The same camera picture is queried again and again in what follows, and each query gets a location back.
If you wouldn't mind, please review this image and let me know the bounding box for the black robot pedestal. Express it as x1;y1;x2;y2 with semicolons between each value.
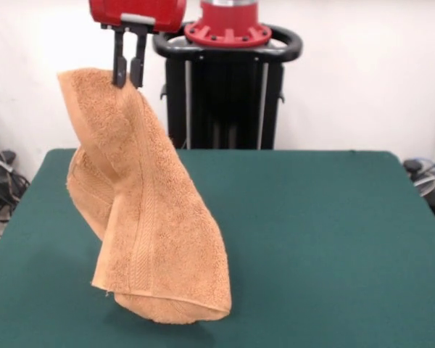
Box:
152;21;305;150

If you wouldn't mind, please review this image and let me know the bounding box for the tan terry towel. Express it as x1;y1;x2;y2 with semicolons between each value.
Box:
57;67;233;325

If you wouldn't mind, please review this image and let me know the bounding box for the black cable tangle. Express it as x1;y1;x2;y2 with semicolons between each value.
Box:
0;150;32;223

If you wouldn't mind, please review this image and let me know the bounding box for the dark green table cloth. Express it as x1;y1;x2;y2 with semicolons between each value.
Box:
0;148;435;348

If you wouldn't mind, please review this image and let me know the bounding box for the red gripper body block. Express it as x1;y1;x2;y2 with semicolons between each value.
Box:
88;0;187;36

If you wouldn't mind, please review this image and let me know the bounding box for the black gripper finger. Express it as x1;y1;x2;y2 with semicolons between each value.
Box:
129;29;146;89
112;28;128;89

